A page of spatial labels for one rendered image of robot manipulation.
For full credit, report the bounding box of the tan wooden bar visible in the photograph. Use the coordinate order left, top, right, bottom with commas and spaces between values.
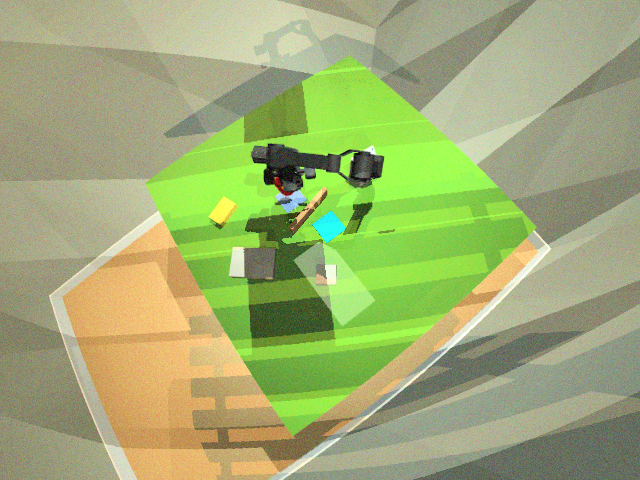
289, 186, 328, 233

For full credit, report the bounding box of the yellow rectangular block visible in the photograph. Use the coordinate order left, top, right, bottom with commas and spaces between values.
209, 196, 238, 226

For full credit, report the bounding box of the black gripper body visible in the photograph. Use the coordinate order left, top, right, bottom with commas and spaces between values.
263, 166, 316, 186

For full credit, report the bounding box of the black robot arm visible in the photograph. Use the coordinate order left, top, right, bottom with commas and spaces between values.
251, 143, 385, 192

